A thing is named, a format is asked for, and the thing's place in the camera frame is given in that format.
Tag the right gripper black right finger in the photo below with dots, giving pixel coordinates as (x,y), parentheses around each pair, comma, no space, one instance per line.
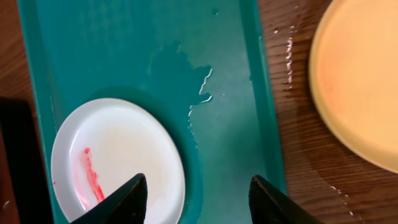
(268,205)

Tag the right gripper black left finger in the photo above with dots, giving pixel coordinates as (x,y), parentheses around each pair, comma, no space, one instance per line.
(125,205)

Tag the light blue plate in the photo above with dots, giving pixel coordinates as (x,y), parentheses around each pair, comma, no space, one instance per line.
(103,144)

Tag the yellow plate back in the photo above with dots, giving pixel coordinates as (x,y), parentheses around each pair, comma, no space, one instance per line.
(353,77)

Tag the black tray with brown water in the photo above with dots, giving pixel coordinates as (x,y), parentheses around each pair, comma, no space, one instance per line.
(24,192)

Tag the teal plastic tray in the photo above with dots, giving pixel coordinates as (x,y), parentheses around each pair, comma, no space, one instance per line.
(199,67)

